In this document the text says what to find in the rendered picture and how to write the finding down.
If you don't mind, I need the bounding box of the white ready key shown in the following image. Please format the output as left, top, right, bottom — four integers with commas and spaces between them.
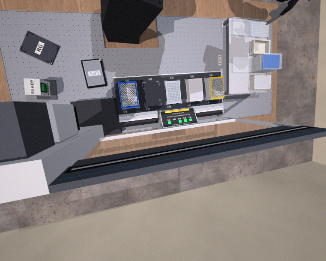
24, 78, 57, 100

